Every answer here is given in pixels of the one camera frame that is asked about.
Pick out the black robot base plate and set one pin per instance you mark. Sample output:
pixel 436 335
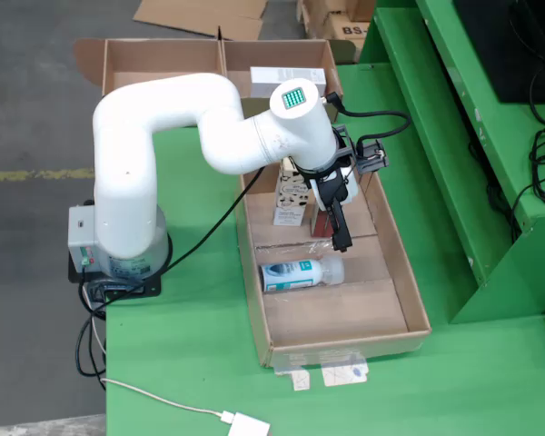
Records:
pixel 150 288

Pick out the divided cardboard box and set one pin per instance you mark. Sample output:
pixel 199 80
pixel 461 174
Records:
pixel 163 59

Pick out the large white paper sticker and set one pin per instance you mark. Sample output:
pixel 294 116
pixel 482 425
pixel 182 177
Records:
pixel 343 374

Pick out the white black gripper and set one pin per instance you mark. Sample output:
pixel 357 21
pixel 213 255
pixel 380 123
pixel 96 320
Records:
pixel 347 186

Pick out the long cardboard tray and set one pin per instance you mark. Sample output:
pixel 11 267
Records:
pixel 336 318

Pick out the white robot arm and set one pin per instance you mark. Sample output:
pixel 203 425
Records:
pixel 122 181

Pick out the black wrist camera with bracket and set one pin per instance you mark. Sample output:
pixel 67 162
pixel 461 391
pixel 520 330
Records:
pixel 372 159

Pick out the small white paper sticker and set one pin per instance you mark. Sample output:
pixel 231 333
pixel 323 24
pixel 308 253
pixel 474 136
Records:
pixel 301 380

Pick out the green metal shelf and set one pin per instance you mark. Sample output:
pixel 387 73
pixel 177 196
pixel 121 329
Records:
pixel 436 136

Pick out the flat white box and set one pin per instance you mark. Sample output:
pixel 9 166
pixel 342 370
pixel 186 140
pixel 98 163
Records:
pixel 263 82

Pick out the red ampoule box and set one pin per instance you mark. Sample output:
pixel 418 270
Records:
pixel 319 224

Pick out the grey robot base box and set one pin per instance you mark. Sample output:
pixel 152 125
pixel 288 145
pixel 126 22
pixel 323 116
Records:
pixel 82 236

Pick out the black monitor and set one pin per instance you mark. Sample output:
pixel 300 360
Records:
pixel 504 45

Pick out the cow print carton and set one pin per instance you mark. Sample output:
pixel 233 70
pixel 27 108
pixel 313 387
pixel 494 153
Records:
pixel 290 200

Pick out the white shoe spray bottle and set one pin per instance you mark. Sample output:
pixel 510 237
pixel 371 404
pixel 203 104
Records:
pixel 295 274

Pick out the cardboard box printed BS-52M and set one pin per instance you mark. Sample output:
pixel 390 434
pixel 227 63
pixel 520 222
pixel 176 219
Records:
pixel 345 29

